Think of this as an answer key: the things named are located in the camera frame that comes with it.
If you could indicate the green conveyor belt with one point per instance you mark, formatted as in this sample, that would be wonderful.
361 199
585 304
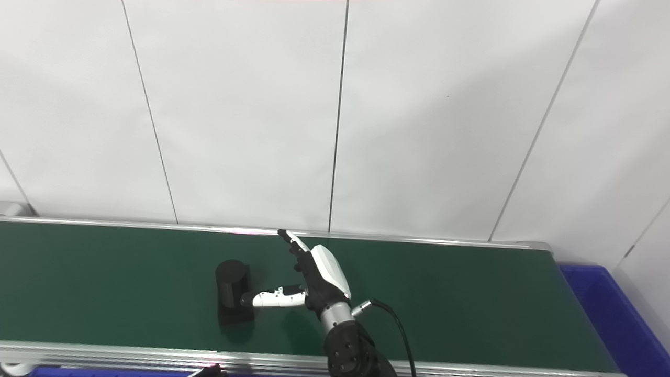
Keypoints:
471 303
131 356

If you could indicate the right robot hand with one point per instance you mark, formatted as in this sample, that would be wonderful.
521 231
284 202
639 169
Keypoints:
324 277

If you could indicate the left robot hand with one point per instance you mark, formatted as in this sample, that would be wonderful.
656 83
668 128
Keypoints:
214 372

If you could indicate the empty blue bin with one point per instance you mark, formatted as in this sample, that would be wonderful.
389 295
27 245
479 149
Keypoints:
623 324

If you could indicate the black cylinder block part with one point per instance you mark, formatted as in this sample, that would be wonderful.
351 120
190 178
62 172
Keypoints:
233 285

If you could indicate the white round object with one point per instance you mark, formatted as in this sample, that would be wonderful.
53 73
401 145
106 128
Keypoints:
13 370

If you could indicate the blue bin with white parts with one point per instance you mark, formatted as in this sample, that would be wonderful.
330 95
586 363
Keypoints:
104 373

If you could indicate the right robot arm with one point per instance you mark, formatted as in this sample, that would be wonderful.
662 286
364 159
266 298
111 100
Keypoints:
348 351

